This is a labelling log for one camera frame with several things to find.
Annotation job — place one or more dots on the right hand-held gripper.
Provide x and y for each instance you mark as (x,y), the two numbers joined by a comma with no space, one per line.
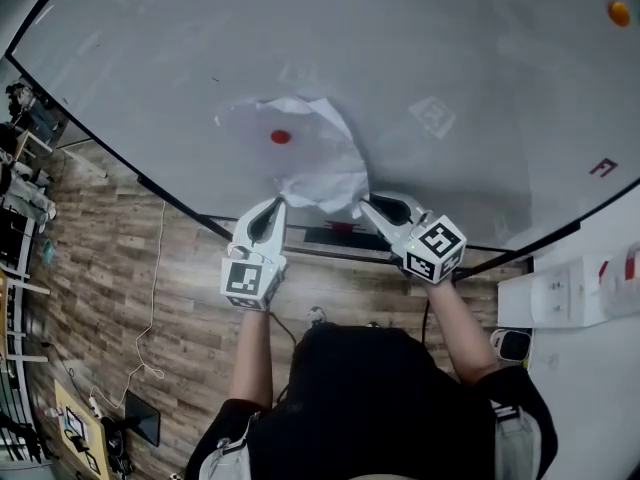
(435,250)

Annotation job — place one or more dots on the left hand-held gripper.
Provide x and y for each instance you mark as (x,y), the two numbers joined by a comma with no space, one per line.
(250,280)

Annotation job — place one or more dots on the large white whiteboard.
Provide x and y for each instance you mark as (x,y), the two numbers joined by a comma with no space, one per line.
(450,68)

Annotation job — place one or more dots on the person's right forearm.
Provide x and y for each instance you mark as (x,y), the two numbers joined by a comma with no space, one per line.
(465,333)

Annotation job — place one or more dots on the person's left forearm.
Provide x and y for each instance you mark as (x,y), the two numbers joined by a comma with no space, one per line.
(250,358)

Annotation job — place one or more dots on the black whiteboard tray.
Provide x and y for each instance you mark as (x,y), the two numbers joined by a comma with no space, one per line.
(350,255)

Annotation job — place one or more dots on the red and black eraser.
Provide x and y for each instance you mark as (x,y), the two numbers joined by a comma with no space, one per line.
(345,235)

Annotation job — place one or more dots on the red round magnet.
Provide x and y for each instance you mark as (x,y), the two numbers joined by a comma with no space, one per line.
(280,136)

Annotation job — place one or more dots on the person's shoe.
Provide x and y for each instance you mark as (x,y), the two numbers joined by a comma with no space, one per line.
(316,315)

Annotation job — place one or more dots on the white and black small appliance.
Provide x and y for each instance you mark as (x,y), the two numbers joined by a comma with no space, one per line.
(512,345)

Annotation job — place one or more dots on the white cardboard box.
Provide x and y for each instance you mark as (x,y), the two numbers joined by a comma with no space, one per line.
(560,293)

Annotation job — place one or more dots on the person's black shirt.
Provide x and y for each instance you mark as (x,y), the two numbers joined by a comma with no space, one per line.
(370,408)

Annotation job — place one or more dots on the teal small object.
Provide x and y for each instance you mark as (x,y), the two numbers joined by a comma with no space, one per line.
(48,251)

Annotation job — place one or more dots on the black flat panel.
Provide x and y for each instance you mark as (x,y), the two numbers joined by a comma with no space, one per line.
(142,418)

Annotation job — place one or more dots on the white power strip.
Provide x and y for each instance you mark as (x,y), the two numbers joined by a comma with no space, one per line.
(95,407)

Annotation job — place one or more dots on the small white table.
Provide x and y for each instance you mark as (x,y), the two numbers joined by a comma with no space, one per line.
(32,143)

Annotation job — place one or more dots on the metal shelf rack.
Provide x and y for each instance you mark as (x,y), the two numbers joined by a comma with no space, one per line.
(15,288)

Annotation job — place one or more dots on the light wooden desk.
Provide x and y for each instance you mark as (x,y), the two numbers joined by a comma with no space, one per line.
(82,418)

